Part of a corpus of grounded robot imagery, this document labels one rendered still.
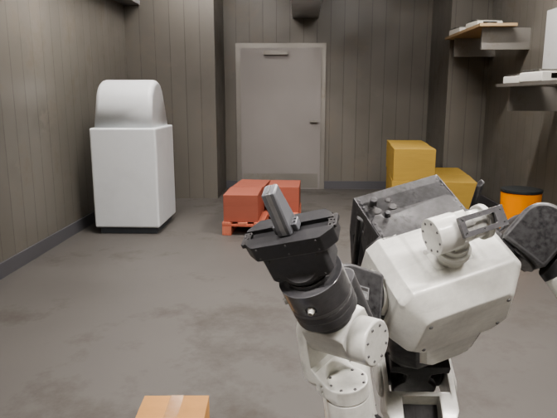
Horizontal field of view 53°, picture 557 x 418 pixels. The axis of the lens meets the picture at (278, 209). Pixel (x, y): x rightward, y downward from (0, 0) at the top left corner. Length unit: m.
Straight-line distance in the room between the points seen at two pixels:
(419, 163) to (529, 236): 4.95
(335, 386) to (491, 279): 0.39
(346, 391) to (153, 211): 5.06
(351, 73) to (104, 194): 4.27
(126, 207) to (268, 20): 3.95
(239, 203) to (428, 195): 4.54
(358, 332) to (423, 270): 0.31
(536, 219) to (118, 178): 5.02
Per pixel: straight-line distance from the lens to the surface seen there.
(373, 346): 0.77
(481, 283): 1.07
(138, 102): 5.80
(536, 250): 1.16
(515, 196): 5.33
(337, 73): 8.52
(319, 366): 0.85
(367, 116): 8.56
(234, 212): 5.66
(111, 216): 5.93
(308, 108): 8.44
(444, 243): 0.96
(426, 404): 1.36
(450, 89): 7.68
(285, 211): 0.66
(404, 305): 1.01
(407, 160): 6.06
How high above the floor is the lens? 1.38
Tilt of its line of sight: 11 degrees down
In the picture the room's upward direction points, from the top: straight up
